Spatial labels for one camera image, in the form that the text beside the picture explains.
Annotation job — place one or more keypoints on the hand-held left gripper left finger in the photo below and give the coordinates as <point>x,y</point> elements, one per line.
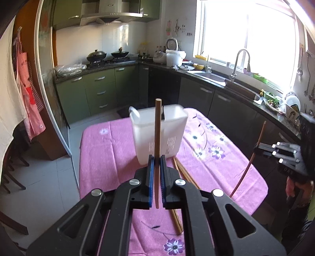
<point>150,177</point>

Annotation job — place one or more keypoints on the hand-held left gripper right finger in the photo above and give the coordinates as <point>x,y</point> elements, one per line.
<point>163,177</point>

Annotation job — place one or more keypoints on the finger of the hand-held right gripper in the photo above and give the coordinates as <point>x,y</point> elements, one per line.
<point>265,147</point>
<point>285,157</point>

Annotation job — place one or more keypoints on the white plastic utensil holder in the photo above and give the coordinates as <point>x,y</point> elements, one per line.
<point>145,137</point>

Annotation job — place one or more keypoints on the person's right forearm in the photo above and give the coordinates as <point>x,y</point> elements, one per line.
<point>295,226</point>

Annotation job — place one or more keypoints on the person's right hand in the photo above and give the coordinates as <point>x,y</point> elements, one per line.
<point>304,192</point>

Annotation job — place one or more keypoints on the plate of food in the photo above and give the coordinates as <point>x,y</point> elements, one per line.
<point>272,103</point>

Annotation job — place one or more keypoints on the pink floral tablecloth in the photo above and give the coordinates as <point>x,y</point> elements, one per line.
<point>110,152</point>

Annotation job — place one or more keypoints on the white plate in rack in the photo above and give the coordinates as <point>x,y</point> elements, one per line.
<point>291,101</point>

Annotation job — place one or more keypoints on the black fork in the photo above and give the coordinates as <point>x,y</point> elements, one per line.
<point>163,113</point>

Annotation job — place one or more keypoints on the white spoon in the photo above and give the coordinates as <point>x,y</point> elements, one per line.
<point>133,110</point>

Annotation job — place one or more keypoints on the green tray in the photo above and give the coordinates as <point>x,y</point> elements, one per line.
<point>260,78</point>

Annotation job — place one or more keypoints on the tall chrome faucet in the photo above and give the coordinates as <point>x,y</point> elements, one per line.
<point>233,76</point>

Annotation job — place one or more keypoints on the hanging metal ladle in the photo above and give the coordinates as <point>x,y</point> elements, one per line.
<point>299,71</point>

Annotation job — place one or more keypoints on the dark lower kitchen cabinets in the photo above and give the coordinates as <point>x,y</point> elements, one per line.
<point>196,96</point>

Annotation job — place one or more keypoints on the steel kitchen sink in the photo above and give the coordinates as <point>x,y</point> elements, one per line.
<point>211,76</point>

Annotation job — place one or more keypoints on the small chrome tap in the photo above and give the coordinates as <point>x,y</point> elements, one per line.
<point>208,66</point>

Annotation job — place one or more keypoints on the yellow bowl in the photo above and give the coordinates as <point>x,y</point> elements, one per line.
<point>198,67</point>

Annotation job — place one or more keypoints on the green lower kitchen cabinets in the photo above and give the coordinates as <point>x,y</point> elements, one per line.
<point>76,98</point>

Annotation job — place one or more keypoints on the yellow tray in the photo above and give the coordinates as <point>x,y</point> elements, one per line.
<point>201,57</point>

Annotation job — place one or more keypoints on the white plastic bucket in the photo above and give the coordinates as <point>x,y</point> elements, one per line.
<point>175,58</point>

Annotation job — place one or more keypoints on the white rice cooker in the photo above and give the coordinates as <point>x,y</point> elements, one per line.
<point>160,57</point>

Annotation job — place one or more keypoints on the kitchen window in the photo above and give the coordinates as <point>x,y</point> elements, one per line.
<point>246,29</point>

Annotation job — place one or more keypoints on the black gas stove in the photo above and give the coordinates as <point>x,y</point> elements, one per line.
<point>110,62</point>

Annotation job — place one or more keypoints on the condiment bottles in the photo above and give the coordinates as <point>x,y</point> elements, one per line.
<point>144,53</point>

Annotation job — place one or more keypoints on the black wok with lid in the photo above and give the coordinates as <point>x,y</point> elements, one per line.
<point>119,53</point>
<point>96,56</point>

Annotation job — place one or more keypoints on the round grey appliance lid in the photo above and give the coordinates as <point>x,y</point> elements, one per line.
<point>172,44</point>

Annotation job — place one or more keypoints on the clear plastic bags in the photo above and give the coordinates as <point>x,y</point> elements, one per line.
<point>70,69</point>

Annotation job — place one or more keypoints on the dark wooden chair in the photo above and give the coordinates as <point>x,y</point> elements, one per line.
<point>12,222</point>
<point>12,167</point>

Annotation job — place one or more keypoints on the red checked apron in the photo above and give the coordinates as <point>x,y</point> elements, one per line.
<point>29,103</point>

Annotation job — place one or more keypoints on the white hanging cloth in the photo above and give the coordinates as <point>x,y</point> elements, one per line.
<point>9,98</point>

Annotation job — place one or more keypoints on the steel range hood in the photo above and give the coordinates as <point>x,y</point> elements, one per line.
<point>110,17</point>

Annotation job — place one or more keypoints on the green upper cabinet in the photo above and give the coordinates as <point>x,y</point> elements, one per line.
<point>147,9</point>
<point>66,12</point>

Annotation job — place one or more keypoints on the red wall ornament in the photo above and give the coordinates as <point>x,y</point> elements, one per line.
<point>168,28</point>

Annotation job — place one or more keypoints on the sliding door frame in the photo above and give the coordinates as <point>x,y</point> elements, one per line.
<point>43,73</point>

